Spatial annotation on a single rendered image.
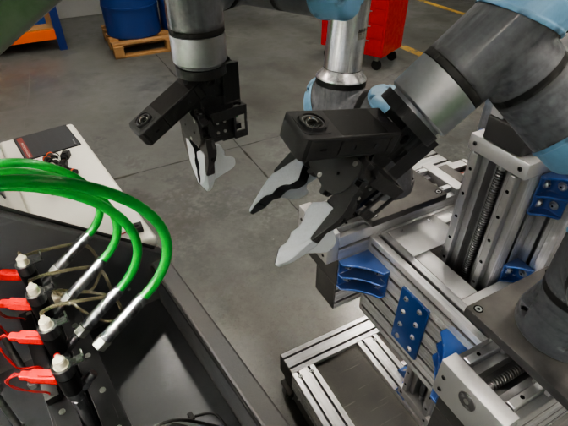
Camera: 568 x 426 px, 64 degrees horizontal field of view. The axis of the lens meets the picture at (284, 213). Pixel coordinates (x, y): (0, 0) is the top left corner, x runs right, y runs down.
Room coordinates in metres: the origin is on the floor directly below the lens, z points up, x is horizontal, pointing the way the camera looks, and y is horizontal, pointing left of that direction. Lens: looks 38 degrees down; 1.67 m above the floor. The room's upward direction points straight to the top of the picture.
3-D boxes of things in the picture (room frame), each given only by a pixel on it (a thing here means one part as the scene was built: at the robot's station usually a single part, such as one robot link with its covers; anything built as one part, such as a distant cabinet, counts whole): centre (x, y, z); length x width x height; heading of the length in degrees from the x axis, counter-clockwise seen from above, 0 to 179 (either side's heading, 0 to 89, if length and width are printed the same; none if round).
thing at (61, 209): (1.01, 0.59, 0.97); 0.70 x 0.22 x 0.03; 36
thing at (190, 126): (0.63, 0.11, 1.38); 0.09 x 0.08 x 0.12; 125
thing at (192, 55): (0.63, 0.12, 1.46); 0.08 x 0.08 x 0.05
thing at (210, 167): (0.60, 0.12, 1.32); 0.05 x 0.02 x 0.09; 35
